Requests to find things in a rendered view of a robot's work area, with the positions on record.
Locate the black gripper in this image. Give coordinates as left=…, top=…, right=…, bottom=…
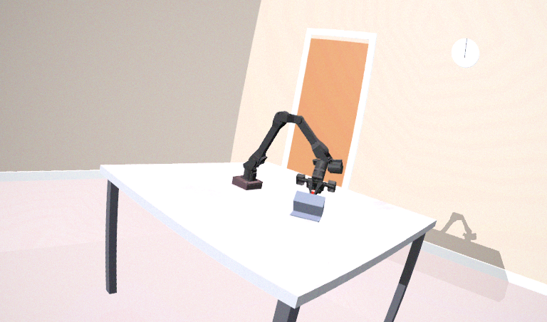
left=296, top=167, right=336, bottom=194

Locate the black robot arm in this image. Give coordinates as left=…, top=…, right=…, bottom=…
left=240, top=110, right=343, bottom=182

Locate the grey-blue sloped panel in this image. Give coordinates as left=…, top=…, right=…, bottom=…
left=290, top=190, right=325, bottom=222

